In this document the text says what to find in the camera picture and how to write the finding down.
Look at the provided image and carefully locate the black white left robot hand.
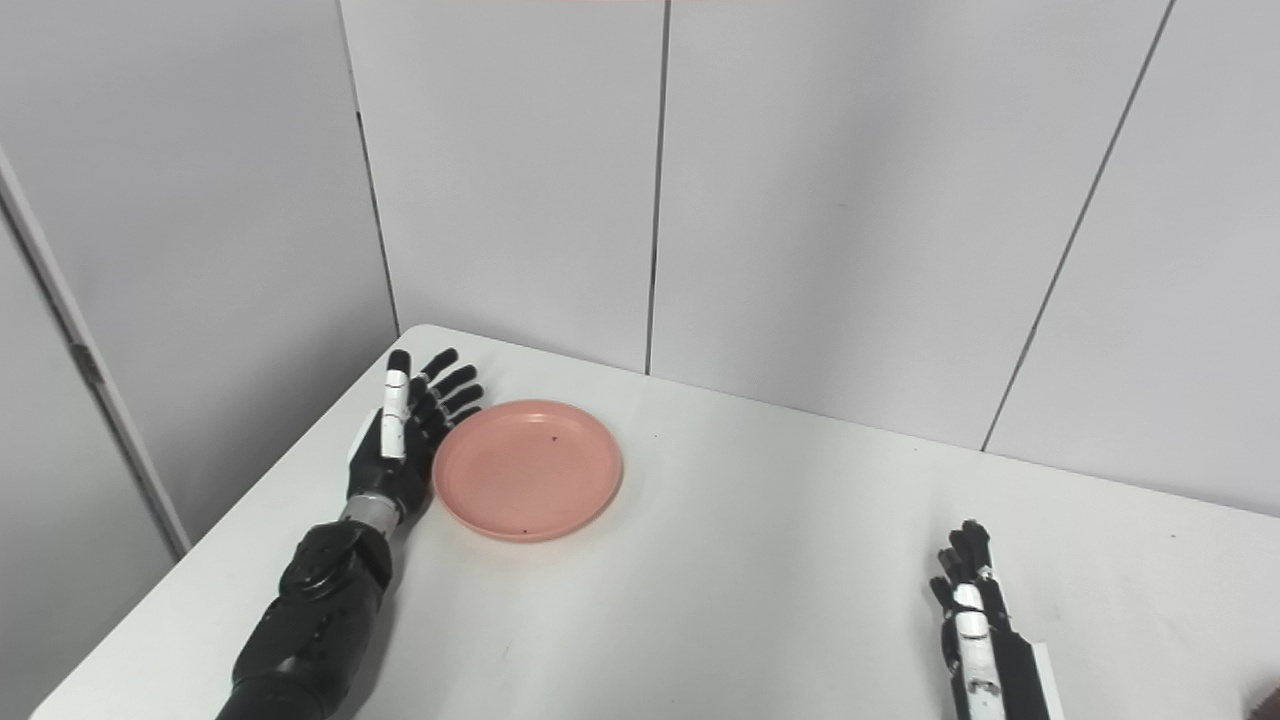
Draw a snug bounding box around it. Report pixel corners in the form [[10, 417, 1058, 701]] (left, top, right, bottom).
[[347, 348, 485, 527]]

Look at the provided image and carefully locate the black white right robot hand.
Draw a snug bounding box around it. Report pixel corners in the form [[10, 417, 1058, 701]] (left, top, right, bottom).
[[928, 519, 1063, 720]]

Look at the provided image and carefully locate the pink round plate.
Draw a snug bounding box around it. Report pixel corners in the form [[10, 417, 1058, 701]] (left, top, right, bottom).
[[432, 399, 624, 544]]

